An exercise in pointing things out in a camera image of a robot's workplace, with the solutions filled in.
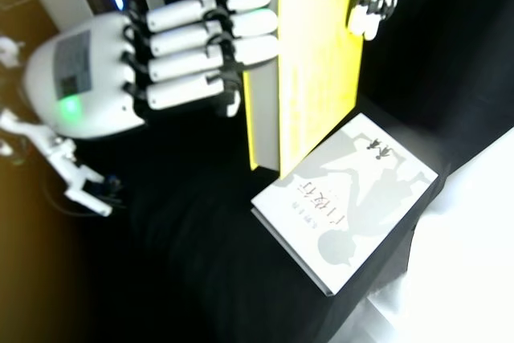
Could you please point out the white sheet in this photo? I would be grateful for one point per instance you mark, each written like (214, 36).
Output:
(462, 258)

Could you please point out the thick yellow book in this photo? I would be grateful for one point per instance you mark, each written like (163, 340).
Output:
(317, 78)

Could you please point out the white book with grey print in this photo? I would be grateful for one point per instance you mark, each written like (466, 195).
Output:
(361, 206)

